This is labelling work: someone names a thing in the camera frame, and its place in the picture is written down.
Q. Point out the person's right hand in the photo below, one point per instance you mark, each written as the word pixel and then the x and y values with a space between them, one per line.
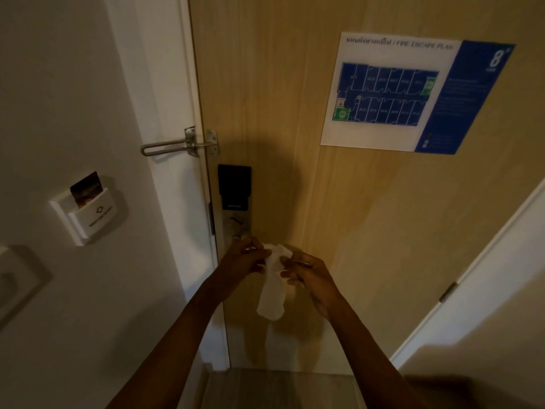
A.
pixel 313 279

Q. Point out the person's left hand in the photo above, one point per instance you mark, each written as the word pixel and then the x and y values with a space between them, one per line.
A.
pixel 238 266

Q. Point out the person's left thumb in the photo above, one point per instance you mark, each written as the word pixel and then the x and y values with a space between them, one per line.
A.
pixel 259 254

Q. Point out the person's right thumb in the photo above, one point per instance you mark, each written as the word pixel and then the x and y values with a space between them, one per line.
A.
pixel 290 273

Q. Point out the white tissue wipe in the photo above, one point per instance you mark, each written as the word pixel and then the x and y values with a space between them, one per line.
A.
pixel 272 289

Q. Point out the person's left forearm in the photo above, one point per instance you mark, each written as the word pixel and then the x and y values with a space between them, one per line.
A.
pixel 179 353

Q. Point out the person's right forearm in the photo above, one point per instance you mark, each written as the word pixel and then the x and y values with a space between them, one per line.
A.
pixel 366 357

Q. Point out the black silver electronic door lock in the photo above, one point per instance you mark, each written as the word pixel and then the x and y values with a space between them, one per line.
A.
pixel 234 200

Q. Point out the wooden door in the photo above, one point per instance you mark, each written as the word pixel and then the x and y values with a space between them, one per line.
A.
pixel 370 183

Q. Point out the metal swing bar door guard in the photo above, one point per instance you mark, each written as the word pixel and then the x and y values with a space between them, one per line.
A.
pixel 179 144

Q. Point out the metal door hinge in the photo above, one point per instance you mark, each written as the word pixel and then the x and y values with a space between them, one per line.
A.
pixel 448 292

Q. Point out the white key card holder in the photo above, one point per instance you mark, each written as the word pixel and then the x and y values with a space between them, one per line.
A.
pixel 87 215

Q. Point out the dark key card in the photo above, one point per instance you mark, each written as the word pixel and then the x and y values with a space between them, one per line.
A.
pixel 86 189

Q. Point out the blue white floor plan sign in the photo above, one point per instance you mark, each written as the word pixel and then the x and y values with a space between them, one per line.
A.
pixel 413 93

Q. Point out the white door frame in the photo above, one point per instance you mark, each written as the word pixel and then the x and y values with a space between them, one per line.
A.
pixel 170 166

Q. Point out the white wall switch plate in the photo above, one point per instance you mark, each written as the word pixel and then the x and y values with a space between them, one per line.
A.
pixel 15 285

